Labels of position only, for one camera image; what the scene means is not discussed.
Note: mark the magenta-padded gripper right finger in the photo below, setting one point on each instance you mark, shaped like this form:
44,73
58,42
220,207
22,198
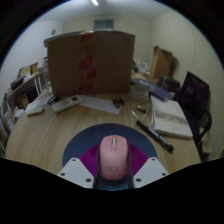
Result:
150,170

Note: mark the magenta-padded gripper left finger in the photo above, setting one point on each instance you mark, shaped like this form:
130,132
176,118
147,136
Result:
76,170

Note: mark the pink computer mouse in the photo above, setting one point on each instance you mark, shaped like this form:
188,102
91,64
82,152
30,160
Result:
114,160

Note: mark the round blue mouse pad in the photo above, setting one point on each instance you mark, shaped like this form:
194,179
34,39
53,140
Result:
90,138

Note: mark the black marker pen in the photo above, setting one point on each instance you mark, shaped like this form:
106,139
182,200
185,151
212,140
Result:
155,136

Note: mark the thick white book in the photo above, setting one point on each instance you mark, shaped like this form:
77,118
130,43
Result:
171,118

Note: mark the white remote control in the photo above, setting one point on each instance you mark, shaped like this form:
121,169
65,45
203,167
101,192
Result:
66,103

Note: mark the long white paper sheet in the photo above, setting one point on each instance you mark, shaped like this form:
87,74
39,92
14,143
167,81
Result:
100,104

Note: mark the blue book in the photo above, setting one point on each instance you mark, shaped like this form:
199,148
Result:
153,89

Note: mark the black office chair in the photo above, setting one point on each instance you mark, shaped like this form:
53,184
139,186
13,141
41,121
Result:
195,96

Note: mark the wooden side desk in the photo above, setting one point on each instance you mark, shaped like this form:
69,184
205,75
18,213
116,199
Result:
23,86

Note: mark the tall open cardboard box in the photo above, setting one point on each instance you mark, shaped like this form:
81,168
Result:
161,63

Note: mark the large brown cardboard box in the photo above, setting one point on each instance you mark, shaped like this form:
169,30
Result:
91,63

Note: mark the ceiling light tube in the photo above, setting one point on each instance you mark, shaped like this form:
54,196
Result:
95,2

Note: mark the round wall clock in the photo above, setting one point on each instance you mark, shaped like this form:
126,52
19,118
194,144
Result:
53,32

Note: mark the window with grey frame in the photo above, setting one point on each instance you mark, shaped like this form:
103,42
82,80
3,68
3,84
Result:
104,24

